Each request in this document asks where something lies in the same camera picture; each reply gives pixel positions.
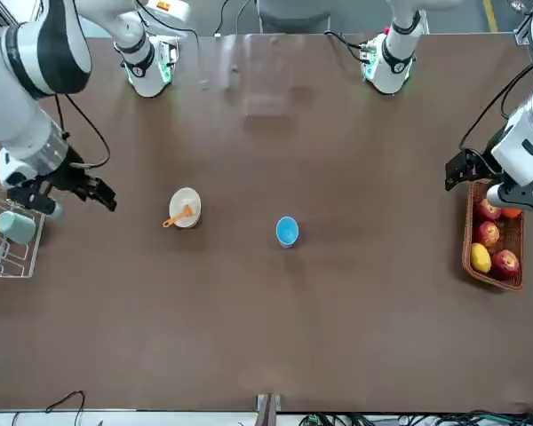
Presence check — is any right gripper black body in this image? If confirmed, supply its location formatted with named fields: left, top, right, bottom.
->
left=48, top=146, right=92, bottom=201

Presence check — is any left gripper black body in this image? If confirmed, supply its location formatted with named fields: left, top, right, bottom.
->
left=480, top=128, right=508, bottom=179

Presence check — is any blue plastic cup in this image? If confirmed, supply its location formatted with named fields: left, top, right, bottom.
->
left=274, top=216, right=301, bottom=249

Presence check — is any pale green cup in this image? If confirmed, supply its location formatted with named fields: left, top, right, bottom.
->
left=0, top=210, right=37, bottom=246

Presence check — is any red apple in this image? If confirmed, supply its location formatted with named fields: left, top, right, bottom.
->
left=474, top=220, right=501, bottom=249
left=490, top=248, right=521, bottom=280
left=475, top=198, right=503, bottom=223

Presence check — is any cream white bowl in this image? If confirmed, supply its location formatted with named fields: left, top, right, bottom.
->
left=168, top=186, right=204, bottom=230

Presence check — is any brown wicker basket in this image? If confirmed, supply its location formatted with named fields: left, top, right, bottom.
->
left=461, top=177, right=526, bottom=292

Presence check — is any yellow lemon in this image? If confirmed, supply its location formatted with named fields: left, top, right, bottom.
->
left=469, top=242, right=492, bottom=273

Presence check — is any grey office chair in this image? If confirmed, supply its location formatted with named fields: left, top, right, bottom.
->
left=256, top=0, right=334, bottom=36

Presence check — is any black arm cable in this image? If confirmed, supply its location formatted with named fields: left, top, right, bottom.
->
left=457, top=61, right=533, bottom=152
left=53, top=92, right=112, bottom=170

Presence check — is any white wire cup rack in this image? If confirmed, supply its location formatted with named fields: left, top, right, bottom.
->
left=0, top=174, right=49, bottom=280

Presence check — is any black base cable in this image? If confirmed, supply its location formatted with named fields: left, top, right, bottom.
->
left=322, top=29, right=370, bottom=63
left=137, top=0, right=254, bottom=43

